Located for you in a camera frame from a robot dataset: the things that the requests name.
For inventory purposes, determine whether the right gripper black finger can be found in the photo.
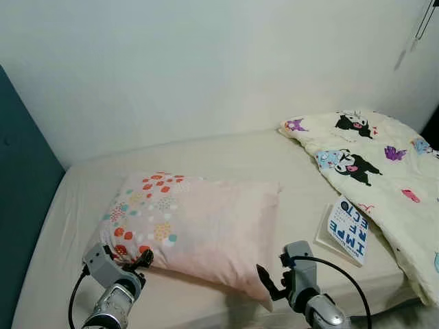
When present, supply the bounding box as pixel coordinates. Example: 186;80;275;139
257;264;278;301

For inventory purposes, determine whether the pink dotted pillow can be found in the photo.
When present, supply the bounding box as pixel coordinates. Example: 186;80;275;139
99;171;282;310

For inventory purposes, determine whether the white book with blue letters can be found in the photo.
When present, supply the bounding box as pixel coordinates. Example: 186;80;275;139
316;195;371;267

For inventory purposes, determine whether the beige mattress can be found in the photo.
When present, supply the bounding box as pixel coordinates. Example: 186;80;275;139
12;129;420;329

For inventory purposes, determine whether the blue upholstered headboard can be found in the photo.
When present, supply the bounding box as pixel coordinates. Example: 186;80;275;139
0;65;67;329

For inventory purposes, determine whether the cream cartoon print duvet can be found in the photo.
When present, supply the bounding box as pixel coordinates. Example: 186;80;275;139
278;110;439;307

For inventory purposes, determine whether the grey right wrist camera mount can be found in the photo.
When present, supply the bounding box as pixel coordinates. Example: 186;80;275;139
279;241;318;310

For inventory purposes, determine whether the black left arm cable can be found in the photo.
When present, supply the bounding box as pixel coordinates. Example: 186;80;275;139
68;266;91;329

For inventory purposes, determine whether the grey metal door handle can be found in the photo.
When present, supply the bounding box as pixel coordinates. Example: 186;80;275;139
414;0;439;40

